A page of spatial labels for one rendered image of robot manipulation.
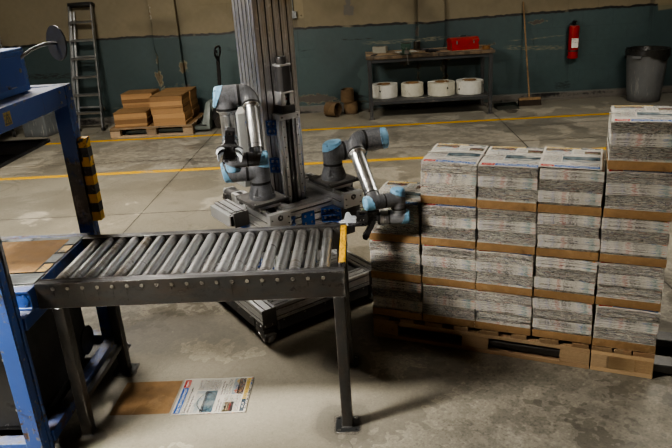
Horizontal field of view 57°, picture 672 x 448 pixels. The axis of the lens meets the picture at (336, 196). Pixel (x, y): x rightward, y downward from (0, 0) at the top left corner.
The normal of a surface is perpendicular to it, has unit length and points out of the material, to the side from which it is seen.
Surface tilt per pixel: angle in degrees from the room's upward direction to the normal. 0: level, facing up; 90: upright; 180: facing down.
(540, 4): 90
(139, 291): 90
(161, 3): 90
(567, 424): 0
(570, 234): 89
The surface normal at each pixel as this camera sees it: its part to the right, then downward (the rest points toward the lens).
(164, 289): -0.03, 0.33
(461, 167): -0.37, 0.33
